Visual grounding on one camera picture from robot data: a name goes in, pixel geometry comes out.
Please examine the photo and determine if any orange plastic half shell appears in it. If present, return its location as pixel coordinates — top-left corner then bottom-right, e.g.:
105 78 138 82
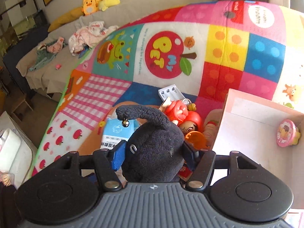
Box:
185 131 210 150

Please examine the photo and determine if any black plush cat toy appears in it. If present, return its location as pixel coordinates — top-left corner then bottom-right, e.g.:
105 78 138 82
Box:
116 104 184 183

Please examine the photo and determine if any red round-head toy figure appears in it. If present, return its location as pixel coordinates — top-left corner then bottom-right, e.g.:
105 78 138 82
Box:
162 100 203 135

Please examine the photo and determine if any pink cardboard box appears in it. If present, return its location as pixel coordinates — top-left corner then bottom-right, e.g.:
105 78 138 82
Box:
213 89 303 209

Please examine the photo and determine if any white battery charger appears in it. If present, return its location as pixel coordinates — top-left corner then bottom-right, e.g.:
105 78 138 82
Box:
158 84 185 101

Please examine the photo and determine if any yellow pudding toy pink base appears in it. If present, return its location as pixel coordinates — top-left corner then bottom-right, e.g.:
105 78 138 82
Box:
276 120 301 147

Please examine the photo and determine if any black red doll keychain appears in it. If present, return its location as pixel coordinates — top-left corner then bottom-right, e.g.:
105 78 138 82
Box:
178 166 193 182

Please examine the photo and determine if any blue white tissue pack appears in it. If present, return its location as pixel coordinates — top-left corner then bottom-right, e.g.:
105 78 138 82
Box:
101 118 141 150

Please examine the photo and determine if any grey sofa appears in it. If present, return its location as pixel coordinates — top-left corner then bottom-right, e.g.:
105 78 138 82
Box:
16 0 183 94

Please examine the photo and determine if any colourful cartoon play mat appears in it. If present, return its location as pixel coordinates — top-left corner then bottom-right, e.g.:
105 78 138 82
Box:
31 1 303 174

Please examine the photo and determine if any teal cloth on sofa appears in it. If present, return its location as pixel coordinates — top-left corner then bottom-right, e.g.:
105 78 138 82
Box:
28 37 67 72

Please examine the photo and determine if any pink white crumpled cloth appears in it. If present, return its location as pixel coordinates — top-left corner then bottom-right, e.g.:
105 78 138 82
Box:
68 21 119 56

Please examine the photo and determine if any long yellow banana pillow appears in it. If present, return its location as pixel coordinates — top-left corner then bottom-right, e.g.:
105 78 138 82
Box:
48 7 84 32

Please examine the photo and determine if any yellow duck plush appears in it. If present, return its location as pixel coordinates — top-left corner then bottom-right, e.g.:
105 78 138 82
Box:
82 0 100 15

